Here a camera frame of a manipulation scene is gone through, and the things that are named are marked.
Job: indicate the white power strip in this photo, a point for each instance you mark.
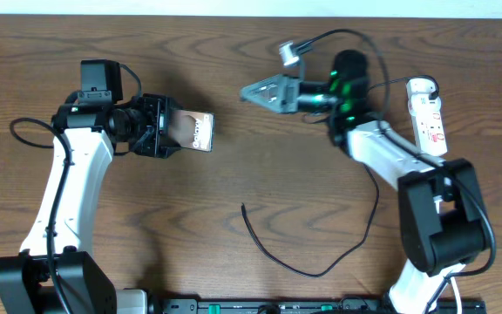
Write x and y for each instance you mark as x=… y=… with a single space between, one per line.
x=427 y=124

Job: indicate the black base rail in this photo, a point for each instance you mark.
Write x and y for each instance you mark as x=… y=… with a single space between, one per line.
x=346 y=305

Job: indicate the white charger adapter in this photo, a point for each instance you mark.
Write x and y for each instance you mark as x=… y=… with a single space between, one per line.
x=423 y=85

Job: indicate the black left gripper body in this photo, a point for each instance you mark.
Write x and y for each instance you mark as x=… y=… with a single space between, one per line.
x=159 y=126

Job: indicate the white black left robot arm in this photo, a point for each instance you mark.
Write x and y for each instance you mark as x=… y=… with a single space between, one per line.
x=54 y=270

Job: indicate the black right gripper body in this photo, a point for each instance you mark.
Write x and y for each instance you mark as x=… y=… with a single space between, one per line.
x=292 y=82

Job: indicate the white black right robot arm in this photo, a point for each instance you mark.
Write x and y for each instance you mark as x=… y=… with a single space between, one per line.
x=444 y=226

